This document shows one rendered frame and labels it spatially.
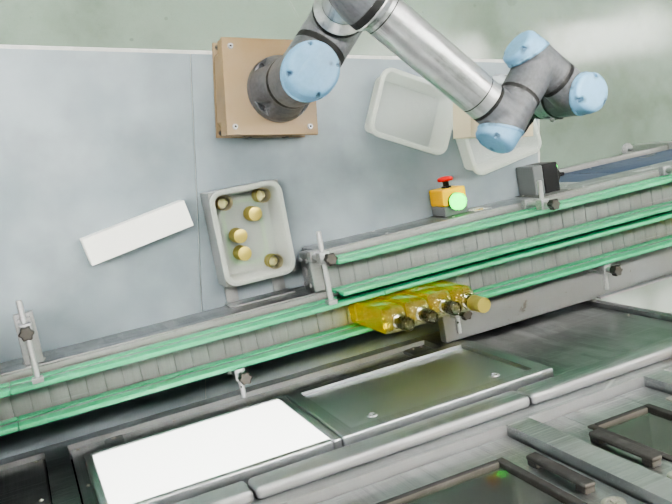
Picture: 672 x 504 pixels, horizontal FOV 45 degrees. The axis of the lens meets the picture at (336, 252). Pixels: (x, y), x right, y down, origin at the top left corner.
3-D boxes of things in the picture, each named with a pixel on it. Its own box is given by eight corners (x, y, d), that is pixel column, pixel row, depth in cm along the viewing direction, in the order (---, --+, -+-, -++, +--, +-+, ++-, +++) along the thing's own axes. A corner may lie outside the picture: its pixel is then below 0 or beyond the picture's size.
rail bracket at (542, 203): (518, 210, 212) (550, 211, 199) (514, 182, 211) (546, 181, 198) (531, 207, 213) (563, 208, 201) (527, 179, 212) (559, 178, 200)
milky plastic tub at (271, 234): (218, 284, 196) (227, 289, 188) (199, 192, 192) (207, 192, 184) (286, 268, 202) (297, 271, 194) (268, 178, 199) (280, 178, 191)
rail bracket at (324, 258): (314, 301, 191) (334, 308, 180) (301, 231, 189) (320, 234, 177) (326, 298, 192) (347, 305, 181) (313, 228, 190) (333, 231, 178)
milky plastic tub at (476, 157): (440, 116, 217) (457, 114, 209) (508, 90, 224) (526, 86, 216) (459, 178, 220) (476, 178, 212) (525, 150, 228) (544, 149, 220)
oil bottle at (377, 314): (350, 322, 196) (389, 337, 176) (346, 299, 195) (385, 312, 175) (371, 316, 198) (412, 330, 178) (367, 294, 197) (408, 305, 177)
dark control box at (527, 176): (518, 195, 226) (536, 196, 218) (514, 167, 225) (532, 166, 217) (542, 190, 229) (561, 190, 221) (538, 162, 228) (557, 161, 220)
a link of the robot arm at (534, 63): (511, 71, 142) (554, 109, 145) (539, 20, 144) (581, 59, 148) (485, 80, 149) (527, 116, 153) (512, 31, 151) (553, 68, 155)
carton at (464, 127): (452, 84, 182) (470, 80, 175) (513, 85, 188) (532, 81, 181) (453, 138, 183) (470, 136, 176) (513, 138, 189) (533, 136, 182)
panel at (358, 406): (86, 468, 165) (105, 533, 134) (83, 454, 165) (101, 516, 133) (467, 350, 197) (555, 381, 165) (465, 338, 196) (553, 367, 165)
